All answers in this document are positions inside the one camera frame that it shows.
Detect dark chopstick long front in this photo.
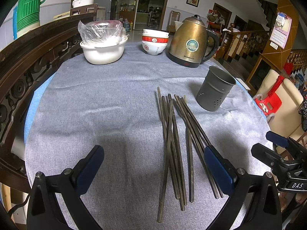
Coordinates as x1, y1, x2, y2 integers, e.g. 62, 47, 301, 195
157, 99, 170, 223

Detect white rice cooker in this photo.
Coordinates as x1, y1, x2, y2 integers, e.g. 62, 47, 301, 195
72, 0, 94, 8

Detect dark carved wooden chair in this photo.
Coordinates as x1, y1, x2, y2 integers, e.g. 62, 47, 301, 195
0, 4, 98, 193

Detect clear plastic bag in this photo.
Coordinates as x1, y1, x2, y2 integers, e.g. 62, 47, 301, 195
78, 20, 128, 47

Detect dark chopstick pair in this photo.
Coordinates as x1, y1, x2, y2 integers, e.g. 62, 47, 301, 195
174, 94, 220, 199

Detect brass electric kettle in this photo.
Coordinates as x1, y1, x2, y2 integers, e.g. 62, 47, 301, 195
168, 15, 219, 68

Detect cream armchair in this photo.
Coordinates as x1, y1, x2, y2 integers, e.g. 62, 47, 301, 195
268, 78, 306, 141

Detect grey metal utensil holder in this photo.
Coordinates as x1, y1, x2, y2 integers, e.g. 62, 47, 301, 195
196, 66, 236, 112

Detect wall calendar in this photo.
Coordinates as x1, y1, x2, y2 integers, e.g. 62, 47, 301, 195
270, 12, 292, 50

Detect white red stacked bowls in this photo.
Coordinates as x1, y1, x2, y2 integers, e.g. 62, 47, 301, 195
142, 29, 169, 56

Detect grey table cloth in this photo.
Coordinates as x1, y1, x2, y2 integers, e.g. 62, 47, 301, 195
25, 43, 272, 229

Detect green plastic thermos jug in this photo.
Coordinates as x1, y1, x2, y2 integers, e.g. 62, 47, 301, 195
16, 0, 46, 37

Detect red plastic stool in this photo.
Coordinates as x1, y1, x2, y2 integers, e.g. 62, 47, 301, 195
253, 92, 282, 117

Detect white ceramic pot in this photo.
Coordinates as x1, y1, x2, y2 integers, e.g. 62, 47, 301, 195
80, 36, 128, 65

